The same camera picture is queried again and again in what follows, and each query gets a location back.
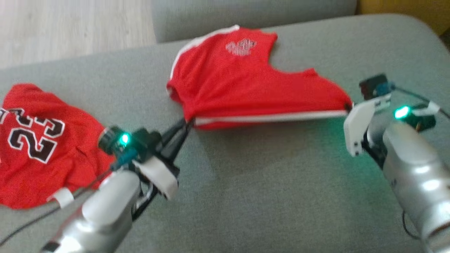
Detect yellow leather cushion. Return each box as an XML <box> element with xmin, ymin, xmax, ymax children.
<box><xmin>356</xmin><ymin>0</ymin><xmax>450</xmax><ymax>35</ymax></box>

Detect red Bulls 23 jersey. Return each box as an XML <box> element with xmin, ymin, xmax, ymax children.
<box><xmin>0</xmin><ymin>83</ymin><xmax>117</xmax><ymax>210</ymax></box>

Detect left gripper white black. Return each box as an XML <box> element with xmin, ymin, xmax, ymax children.
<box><xmin>133</xmin><ymin>118</ymin><xmax>195</xmax><ymax>201</ymax></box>

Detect grey sofa back cushion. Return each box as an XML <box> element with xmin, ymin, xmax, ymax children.
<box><xmin>151</xmin><ymin>0</ymin><xmax>358</xmax><ymax>44</ymax></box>

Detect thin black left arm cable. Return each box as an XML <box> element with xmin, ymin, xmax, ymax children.
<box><xmin>0</xmin><ymin>168</ymin><xmax>118</xmax><ymax>246</ymax></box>

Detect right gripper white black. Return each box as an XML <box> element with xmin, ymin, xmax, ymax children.
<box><xmin>343</xmin><ymin>93</ymin><xmax>392</xmax><ymax>157</ymax></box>

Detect grey fabric sofa seat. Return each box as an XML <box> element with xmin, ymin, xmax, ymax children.
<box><xmin>0</xmin><ymin>14</ymin><xmax>450</xmax><ymax>253</ymax></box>

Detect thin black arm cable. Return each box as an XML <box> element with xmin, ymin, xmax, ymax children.
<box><xmin>0</xmin><ymin>168</ymin><xmax>118</xmax><ymax>246</ymax></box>
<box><xmin>390</xmin><ymin>86</ymin><xmax>450</xmax><ymax>119</ymax></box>

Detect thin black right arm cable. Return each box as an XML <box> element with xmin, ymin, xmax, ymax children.
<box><xmin>390</xmin><ymin>86</ymin><xmax>450</xmax><ymax>119</ymax></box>

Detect red shorts with white stripe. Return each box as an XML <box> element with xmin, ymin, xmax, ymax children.
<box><xmin>166</xmin><ymin>25</ymin><xmax>353</xmax><ymax>131</ymax></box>

